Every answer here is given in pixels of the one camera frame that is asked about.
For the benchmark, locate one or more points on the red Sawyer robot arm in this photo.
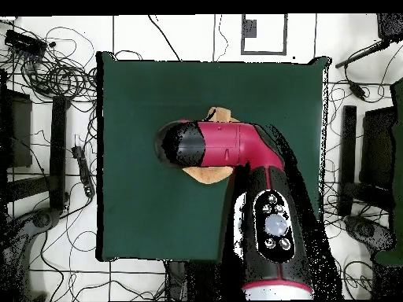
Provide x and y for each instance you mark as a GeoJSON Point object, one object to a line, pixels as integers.
{"type": "Point", "coordinates": [226, 144]}

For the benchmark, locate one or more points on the dark flat panel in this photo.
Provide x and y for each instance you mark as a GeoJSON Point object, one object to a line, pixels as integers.
{"type": "Point", "coordinates": [376, 148]}
{"type": "Point", "coordinates": [19, 132]}

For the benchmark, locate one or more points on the grey chair base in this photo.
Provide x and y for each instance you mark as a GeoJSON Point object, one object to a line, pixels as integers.
{"type": "Point", "coordinates": [368, 232]}
{"type": "Point", "coordinates": [41, 220]}

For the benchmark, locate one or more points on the black speckled box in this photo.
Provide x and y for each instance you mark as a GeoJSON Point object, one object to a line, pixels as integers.
{"type": "Point", "coordinates": [390, 26]}

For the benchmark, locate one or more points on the black electronics box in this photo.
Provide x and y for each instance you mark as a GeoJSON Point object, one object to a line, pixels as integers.
{"type": "Point", "coordinates": [25, 42]}

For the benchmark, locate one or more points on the yellow-orange terry towel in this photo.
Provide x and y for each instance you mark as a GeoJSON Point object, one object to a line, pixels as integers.
{"type": "Point", "coordinates": [207, 174]}

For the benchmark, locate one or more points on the dark green tablecloth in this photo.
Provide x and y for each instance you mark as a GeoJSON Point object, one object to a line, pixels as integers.
{"type": "Point", "coordinates": [141, 204]}

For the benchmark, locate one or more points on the black power strip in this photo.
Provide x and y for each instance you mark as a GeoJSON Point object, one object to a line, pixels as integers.
{"type": "Point", "coordinates": [84, 171]}

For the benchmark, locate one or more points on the black tripod rod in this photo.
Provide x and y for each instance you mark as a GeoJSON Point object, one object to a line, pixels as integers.
{"type": "Point", "coordinates": [362, 54]}

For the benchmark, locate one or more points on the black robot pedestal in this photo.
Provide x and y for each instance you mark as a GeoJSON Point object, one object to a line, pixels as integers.
{"type": "Point", "coordinates": [201, 280]}

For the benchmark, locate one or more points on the black stand leg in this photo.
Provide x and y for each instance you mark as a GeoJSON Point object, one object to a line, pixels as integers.
{"type": "Point", "coordinates": [348, 151]}
{"type": "Point", "coordinates": [57, 151]}

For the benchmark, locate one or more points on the grey rectangular frame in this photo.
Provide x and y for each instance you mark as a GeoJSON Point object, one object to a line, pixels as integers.
{"type": "Point", "coordinates": [250, 28]}

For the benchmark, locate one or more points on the dark green fabric object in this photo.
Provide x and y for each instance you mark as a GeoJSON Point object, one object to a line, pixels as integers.
{"type": "Point", "coordinates": [398, 157]}

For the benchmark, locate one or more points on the black power adapter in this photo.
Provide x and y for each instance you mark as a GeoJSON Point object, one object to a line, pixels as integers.
{"type": "Point", "coordinates": [357, 90]}

